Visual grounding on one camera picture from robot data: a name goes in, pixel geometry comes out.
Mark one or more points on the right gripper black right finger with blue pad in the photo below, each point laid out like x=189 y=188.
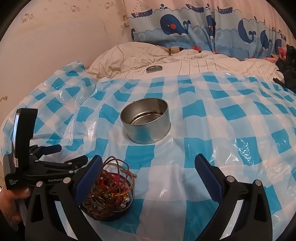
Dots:
x=254 y=219

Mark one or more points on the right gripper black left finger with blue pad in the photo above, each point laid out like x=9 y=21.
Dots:
x=43 y=221

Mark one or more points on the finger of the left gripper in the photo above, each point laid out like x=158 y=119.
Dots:
x=49 y=148
x=52 y=170

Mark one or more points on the gold wire bangles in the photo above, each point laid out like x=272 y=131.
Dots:
x=116 y=176

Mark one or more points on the black round jewelry tray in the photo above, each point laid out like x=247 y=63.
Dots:
x=103 y=206

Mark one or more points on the person's left hand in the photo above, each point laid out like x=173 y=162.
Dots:
x=8 y=205

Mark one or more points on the round silver metal tin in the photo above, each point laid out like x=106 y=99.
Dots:
x=146 y=120

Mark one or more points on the white striped pillow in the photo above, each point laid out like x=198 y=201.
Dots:
x=125 y=57

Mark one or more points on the silver tin lid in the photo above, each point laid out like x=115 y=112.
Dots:
x=154 y=68

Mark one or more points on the black clothing pile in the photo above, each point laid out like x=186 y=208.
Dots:
x=286 y=64

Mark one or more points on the brown bottle on bed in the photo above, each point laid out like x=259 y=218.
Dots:
x=175 y=50

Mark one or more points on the white striped duvet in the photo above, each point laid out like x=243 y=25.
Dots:
x=188 y=62

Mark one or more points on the blue whale print curtain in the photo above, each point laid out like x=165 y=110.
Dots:
x=239 y=29

